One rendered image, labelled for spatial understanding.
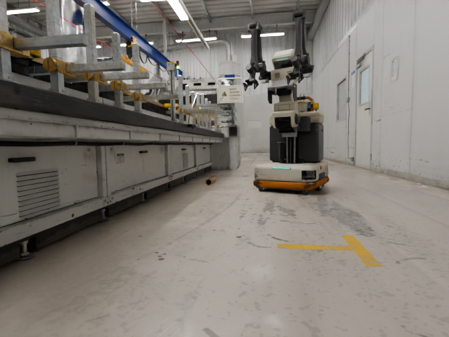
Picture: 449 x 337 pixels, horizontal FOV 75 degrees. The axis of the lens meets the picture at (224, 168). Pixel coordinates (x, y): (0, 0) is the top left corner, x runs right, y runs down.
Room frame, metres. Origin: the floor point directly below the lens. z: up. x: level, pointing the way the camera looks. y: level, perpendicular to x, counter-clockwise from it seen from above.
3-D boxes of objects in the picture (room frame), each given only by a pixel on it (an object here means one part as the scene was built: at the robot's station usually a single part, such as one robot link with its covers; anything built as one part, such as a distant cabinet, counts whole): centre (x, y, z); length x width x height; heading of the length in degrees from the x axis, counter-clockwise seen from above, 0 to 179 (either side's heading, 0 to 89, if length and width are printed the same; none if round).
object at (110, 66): (1.23, 0.61, 0.81); 0.43 x 0.03 x 0.04; 82
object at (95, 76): (1.47, 0.63, 0.83); 0.14 x 0.06 x 0.05; 172
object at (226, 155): (6.12, 0.51, 0.95); 1.65 x 0.70 x 1.90; 82
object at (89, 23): (1.45, 0.63, 0.92); 0.04 x 0.04 x 0.48; 82
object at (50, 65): (1.22, 0.66, 0.81); 0.14 x 0.06 x 0.05; 172
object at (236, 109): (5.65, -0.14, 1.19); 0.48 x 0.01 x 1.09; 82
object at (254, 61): (2.84, -0.30, 1.40); 0.11 x 0.06 x 0.43; 58
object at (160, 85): (1.73, 0.54, 0.83); 0.43 x 0.03 x 0.04; 82
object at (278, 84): (2.87, -0.57, 0.99); 0.28 x 0.16 x 0.22; 58
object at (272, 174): (3.12, -0.73, 0.16); 0.67 x 0.64 x 0.25; 148
